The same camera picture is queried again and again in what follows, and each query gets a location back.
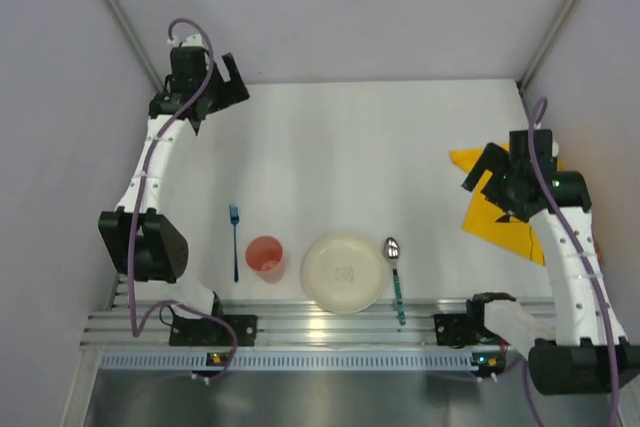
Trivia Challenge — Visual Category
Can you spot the yellow Pikachu placemat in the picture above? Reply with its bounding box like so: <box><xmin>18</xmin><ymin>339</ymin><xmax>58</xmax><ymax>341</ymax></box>
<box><xmin>462</xmin><ymin>173</ymin><xmax>546</xmax><ymax>266</ymax></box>

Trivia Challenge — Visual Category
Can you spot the metal spoon green handle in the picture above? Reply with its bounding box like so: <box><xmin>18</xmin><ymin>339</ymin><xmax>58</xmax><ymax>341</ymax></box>
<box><xmin>383</xmin><ymin>237</ymin><xmax>406</xmax><ymax>326</ymax></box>

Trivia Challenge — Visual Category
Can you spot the blue plastic fork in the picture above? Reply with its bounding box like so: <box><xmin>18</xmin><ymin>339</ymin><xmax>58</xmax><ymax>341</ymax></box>
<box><xmin>229</xmin><ymin>203</ymin><xmax>240</xmax><ymax>283</ymax></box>

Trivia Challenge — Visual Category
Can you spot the pink plastic cup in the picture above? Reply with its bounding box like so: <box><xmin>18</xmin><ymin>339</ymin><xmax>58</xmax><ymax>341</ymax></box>
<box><xmin>245</xmin><ymin>236</ymin><xmax>285</xmax><ymax>284</ymax></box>

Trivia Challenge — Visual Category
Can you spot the cream round plate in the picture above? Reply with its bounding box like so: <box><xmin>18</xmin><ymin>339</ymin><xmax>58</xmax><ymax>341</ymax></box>
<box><xmin>300</xmin><ymin>232</ymin><xmax>391</xmax><ymax>314</ymax></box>

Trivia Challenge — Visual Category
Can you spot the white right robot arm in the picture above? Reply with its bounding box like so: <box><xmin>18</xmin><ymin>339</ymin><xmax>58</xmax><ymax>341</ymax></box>
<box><xmin>462</xmin><ymin>129</ymin><xmax>639</xmax><ymax>396</ymax></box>

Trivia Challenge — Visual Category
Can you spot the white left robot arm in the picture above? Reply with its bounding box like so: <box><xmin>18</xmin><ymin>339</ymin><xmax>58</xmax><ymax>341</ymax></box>
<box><xmin>98</xmin><ymin>34</ymin><xmax>249</xmax><ymax>317</ymax></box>

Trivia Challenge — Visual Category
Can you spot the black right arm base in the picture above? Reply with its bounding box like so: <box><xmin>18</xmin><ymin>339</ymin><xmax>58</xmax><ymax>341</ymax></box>
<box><xmin>433</xmin><ymin>313</ymin><xmax>483</xmax><ymax>349</ymax></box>

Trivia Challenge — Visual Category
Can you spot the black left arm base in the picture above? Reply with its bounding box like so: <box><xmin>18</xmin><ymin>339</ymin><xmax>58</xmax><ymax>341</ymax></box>
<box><xmin>169</xmin><ymin>315</ymin><xmax>258</xmax><ymax>347</ymax></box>

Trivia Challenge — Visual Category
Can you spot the left aluminium frame post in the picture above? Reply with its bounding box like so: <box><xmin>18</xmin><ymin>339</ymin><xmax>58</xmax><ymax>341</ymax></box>
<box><xmin>102</xmin><ymin>0</ymin><xmax>163</xmax><ymax>91</ymax></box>

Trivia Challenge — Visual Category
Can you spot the aluminium frame post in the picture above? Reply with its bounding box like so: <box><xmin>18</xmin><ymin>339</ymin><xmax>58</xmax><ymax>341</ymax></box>
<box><xmin>516</xmin><ymin>0</ymin><xmax>581</xmax><ymax>94</ymax></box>
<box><xmin>102</xmin><ymin>0</ymin><xmax>163</xmax><ymax>91</ymax></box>

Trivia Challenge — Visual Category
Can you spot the right aluminium frame post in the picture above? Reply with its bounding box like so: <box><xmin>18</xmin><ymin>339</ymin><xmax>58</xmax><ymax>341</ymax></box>
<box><xmin>516</xmin><ymin>0</ymin><xmax>581</xmax><ymax>94</ymax></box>

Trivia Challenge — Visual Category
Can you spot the aluminium mounting rail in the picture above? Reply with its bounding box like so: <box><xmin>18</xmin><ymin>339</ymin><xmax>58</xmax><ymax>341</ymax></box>
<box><xmin>80</xmin><ymin>299</ymin><xmax>466</xmax><ymax>349</ymax></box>

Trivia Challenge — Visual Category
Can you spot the grey slotted cable duct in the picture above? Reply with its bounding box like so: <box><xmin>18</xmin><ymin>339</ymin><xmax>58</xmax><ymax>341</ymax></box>
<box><xmin>100</xmin><ymin>350</ymin><xmax>506</xmax><ymax>372</ymax></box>

